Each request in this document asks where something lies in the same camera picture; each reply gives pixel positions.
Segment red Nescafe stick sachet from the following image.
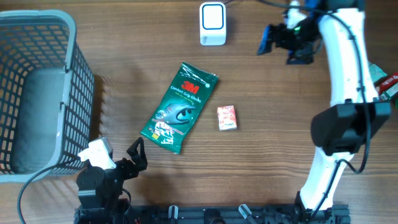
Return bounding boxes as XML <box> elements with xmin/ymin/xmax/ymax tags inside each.
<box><xmin>376</xmin><ymin>72</ymin><xmax>398</xmax><ymax>94</ymax></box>

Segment red white small carton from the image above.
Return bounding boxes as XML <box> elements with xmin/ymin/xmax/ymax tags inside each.
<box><xmin>217</xmin><ymin>105</ymin><xmax>238</xmax><ymax>131</ymax></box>

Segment grey plastic mesh basket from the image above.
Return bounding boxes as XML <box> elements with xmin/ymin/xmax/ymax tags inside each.
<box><xmin>1</xmin><ymin>10</ymin><xmax>95</xmax><ymax>184</ymax></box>

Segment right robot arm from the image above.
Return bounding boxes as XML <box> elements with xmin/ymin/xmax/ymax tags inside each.
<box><xmin>258</xmin><ymin>1</ymin><xmax>391</xmax><ymax>223</ymax></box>

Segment green 3M gloves packet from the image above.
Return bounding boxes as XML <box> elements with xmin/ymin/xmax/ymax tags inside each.
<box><xmin>141</xmin><ymin>62</ymin><xmax>218</xmax><ymax>154</ymax></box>

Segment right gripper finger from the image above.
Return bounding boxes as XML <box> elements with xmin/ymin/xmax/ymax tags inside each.
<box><xmin>286</xmin><ymin>50</ymin><xmax>313</xmax><ymax>65</ymax></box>
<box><xmin>257</xmin><ymin>25</ymin><xmax>274</xmax><ymax>55</ymax></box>

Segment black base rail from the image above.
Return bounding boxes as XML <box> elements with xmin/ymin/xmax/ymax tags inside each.
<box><xmin>73</xmin><ymin>204</ymin><xmax>351</xmax><ymax>224</ymax></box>

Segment white teal tissue packet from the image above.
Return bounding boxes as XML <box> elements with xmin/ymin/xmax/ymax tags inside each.
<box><xmin>369</xmin><ymin>63</ymin><xmax>387</xmax><ymax>84</ymax></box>

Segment green white gum pack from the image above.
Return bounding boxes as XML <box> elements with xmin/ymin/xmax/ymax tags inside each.
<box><xmin>380</xmin><ymin>83</ymin><xmax>398</xmax><ymax>101</ymax></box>

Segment white barcode scanner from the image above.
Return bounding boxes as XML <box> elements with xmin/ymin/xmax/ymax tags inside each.
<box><xmin>199</xmin><ymin>2</ymin><xmax>226</xmax><ymax>46</ymax></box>

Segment left camera cable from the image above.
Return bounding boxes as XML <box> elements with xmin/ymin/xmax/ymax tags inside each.
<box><xmin>17</xmin><ymin>160</ymin><xmax>81</xmax><ymax>224</ymax></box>

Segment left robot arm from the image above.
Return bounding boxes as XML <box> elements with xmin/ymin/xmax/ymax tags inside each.
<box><xmin>75</xmin><ymin>137</ymin><xmax>148</xmax><ymax>223</ymax></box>

